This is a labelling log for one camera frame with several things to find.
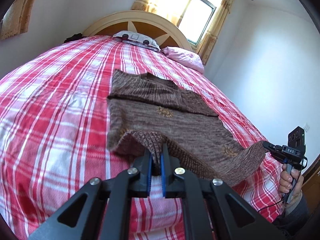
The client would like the arched wooden headboard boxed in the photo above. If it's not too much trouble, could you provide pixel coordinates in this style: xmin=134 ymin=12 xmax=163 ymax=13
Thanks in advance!
xmin=82 ymin=10 xmax=192 ymax=51

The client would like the white patterned pillow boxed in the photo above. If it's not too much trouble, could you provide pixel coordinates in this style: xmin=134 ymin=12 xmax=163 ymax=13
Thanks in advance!
xmin=113 ymin=30 xmax=161 ymax=52

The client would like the brown knitted sweater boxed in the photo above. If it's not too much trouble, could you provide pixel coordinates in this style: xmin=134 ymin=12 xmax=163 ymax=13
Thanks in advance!
xmin=107 ymin=70 xmax=267 ymax=186

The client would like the headboard window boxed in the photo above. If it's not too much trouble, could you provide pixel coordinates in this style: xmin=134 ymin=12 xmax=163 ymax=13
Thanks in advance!
xmin=178 ymin=0 xmax=221 ymax=47

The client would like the right hand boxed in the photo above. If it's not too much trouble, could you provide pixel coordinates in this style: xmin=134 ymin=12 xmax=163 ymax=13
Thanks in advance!
xmin=278 ymin=164 xmax=304 ymax=205

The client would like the yellow curtain left window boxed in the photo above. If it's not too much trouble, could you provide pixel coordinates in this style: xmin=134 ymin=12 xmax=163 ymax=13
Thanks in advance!
xmin=1 ymin=0 xmax=35 ymax=40

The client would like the black cable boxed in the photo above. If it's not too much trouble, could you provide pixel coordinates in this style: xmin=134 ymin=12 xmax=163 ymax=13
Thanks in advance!
xmin=256 ymin=154 xmax=309 ymax=213

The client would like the dark sleeve right forearm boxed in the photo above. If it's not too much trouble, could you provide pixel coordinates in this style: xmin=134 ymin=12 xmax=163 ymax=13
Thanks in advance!
xmin=272 ymin=192 xmax=309 ymax=239

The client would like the black item beside bed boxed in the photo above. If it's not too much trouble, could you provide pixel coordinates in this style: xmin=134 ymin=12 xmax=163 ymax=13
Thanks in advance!
xmin=64 ymin=33 xmax=85 ymax=43

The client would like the red white plaid bedsheet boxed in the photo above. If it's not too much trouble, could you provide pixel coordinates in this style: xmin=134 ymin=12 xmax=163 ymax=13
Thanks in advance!
xmin=0 ymin=35 xmax=284 ymax=240

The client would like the pink pillow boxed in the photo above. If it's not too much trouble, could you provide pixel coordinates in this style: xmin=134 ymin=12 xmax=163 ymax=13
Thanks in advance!
xmin=162 ymin=47 xmax=204 ymax=74

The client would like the yellow curtain right of headboard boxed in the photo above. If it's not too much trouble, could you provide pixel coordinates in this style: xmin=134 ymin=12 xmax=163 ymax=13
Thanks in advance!
xmin=196 ymin=0 xmax=234 ymax=65

